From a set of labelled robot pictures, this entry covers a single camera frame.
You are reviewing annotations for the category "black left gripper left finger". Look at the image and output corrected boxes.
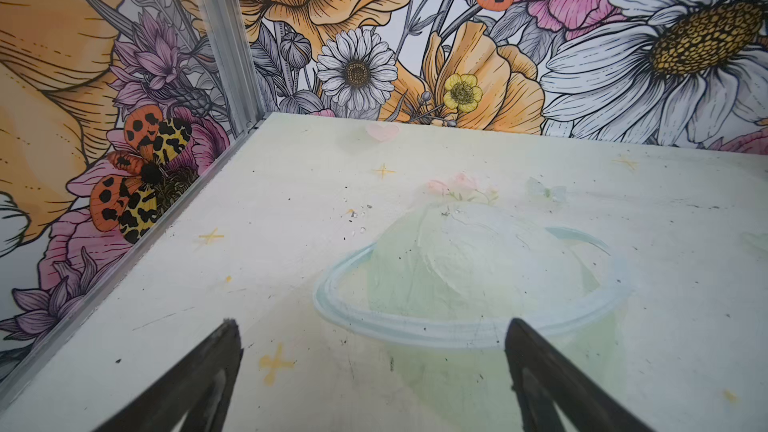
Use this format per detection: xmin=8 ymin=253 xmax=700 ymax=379
xmin=97 ymin=319 xmax=243 ymax=431

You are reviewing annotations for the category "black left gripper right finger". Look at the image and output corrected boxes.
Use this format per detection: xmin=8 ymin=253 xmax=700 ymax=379
xmin=505 ymin=318 xmax=651 ymax=432

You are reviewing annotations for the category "aluminium corner post left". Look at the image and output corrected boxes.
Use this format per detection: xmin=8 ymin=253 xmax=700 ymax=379
xmin=198 ymin=0 xmax=271 ymax=138

